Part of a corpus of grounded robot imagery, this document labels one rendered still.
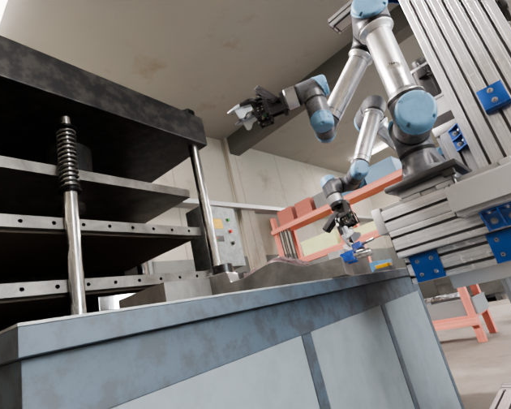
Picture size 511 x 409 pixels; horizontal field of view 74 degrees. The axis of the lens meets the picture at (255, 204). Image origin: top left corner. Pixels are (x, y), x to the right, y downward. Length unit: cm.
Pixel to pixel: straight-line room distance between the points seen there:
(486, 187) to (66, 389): 97
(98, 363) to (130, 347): 5
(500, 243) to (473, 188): 22
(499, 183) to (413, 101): 33
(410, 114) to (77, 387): 102
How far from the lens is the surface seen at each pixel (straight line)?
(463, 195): 105
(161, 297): 86
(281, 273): 112
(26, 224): 152
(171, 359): 65
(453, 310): 431
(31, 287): 146
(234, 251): 222
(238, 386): 76
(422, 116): 114
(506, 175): 104
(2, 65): 171
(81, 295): 146
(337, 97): 135
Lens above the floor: 74
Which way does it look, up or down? 18 degrees up
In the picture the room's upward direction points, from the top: 14 degrees counter-clockwise
